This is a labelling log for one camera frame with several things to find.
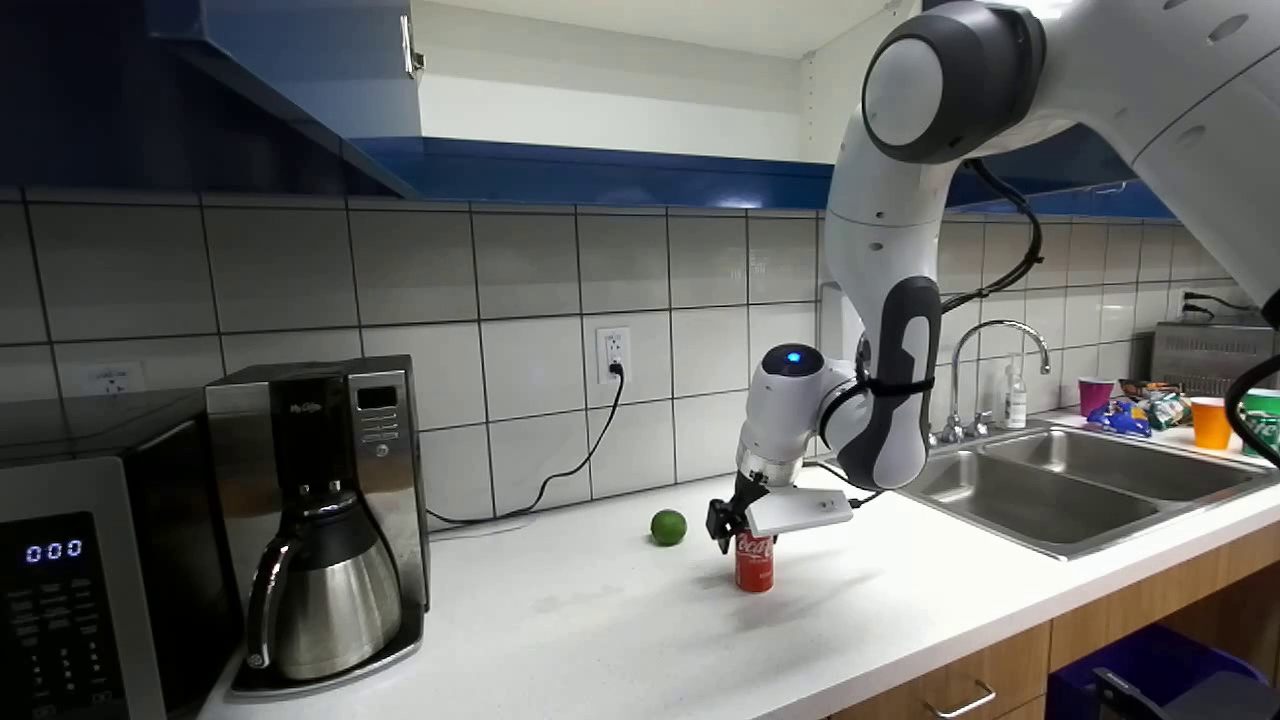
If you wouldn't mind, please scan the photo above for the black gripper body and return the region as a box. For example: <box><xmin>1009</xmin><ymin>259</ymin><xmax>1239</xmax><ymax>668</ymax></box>
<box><xmin>704</xmin><ymin>472</ymin><xmax>768</xmax><ymax>547</ymax></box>

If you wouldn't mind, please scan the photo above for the red soda can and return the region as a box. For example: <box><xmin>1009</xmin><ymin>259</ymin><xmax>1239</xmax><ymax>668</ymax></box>
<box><xmin>731</xmin><ymin>533</ymin><xmax>771</xmax><ymax>591</ymax></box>

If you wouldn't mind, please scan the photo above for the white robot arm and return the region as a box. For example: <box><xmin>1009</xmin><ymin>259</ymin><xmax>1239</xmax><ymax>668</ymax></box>
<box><xmin>704</xmin><ymin>0</ymin><xmax>1280</xmax><ymax>547</ymax></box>

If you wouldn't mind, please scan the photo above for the blue cupboard door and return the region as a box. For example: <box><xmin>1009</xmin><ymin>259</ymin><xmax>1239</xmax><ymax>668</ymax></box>
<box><xmin>146</xmin><ymin>0</ymin><xmax>424</xmax><ymax>196</ymax></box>

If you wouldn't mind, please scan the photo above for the green lime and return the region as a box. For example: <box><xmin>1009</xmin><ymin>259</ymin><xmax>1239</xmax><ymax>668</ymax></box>
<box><xmin>647</xmin><ymin>506</ymin><xmax>690</xmax><ymax>547</ymax></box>

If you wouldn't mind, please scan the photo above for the chrome faucet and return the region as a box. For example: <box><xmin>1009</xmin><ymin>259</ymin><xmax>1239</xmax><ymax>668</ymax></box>
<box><xmin>934</xmin><ymin>320</ymin><xmax>1051</xmax><ymax>443</ymax></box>

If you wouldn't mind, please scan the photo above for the clear soap bottle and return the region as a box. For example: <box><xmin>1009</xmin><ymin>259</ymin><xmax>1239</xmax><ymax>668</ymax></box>
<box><xmin>1006</xmin><ymin>364</ymin><xmax>1030</xmax><ymax>429</ymax></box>

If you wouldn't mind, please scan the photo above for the wooden drawer front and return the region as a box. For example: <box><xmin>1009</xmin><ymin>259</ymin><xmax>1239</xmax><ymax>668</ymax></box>
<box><xmin>831</xmin><ymin>626</ymin><xmax>1050</xmax><ymax>720</ymax></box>

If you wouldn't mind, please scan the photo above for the stainless steel sink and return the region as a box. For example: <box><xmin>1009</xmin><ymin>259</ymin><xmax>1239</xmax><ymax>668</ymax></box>
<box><xmin>907</xmin><ymin>429</ymin><xmax>1280</xmax><ymax>561</ymax></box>

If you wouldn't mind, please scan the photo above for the black coffee maker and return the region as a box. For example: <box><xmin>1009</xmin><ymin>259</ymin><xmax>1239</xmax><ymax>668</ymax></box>
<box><xmin>206</xmin><ymin>354</ymin><xmax>429</xmax><ymax>695</ymax></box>

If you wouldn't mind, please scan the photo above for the purple cup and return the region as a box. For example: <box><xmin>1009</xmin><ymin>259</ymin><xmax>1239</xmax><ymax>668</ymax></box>
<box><xmin>1076</xmin><ymin>375</ymin><xmax>1115</xmax><ymax>415</ymax></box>

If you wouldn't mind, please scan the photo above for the steel coffee carafe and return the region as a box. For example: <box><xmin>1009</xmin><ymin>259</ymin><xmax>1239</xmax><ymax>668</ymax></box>
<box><xmin>248</xmin><ymin>480</ymin><xmax>403</xmax><ymax>683</ymax></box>

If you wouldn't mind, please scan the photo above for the blue trash bin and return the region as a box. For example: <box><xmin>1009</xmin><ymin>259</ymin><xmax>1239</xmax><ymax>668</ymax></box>
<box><xmin>1043</xmin><ymin>625</ymin><xmax>1264</xmax><ymax>720</ymax></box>

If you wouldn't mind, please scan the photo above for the orange cup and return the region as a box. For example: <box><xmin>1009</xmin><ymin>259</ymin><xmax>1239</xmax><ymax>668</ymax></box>
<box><xmin>1192</xmin><ymin>394</ymin><xmax>1231</xmax><ymax>450</ymax></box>

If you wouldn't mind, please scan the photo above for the green cup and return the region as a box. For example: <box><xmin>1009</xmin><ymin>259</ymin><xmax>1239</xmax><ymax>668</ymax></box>
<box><xmin>1239</xmin><ymin>389</ymin><xmax>1280</xmax><ymax>455</ymax></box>

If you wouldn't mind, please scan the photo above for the black microwave oven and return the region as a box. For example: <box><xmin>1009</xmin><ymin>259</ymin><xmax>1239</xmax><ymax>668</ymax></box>
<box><xmin>0</xmin><ymin>391</ymin><xmax>244</xmax><ymax>720</ymax></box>

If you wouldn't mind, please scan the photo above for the black power cord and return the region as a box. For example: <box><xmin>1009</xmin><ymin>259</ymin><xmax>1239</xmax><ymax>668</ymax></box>
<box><xmin>422</xmin><ymin>354</ymin><xmax>634</xmax><ymax>533</ymax></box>

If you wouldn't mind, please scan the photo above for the white wall outlet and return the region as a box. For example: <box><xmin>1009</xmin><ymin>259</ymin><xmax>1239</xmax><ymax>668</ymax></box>
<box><xmin>598</xmin><ymin>327</ymin><xmax>634</xmax><ymax>381</ymax></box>

